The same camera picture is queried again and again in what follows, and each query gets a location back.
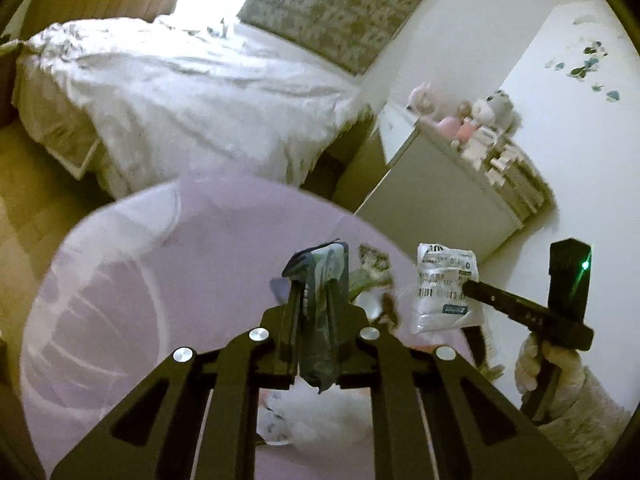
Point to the small printed packet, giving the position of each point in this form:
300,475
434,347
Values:
375,259

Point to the dark blue green wrapper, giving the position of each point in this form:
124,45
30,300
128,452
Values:
322,310

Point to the white plastic packet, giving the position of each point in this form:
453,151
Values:
442,285

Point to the leaf wall stickers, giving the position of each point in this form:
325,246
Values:
590,67

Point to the grey white plush bear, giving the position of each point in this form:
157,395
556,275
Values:
492,105

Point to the stack of books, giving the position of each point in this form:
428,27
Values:
517,180

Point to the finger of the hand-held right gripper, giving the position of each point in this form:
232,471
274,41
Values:
500,302

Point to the small pink doll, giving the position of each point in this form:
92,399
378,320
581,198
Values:
462,127

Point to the bed with white duvet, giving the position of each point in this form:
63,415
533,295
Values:
175,95

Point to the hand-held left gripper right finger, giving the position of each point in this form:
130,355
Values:
360,360

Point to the person's right forearm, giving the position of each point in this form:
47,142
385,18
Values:
590,425

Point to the patterned window blind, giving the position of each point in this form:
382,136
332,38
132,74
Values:
330,10

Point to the white cabinet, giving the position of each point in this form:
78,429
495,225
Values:
440,190

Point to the round purple table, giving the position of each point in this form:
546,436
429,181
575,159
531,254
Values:
175,280

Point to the pink plush toy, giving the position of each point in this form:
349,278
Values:
422,100

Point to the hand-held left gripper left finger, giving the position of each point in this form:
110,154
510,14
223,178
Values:
295,330

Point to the person's right hand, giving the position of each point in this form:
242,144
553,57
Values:
570,375

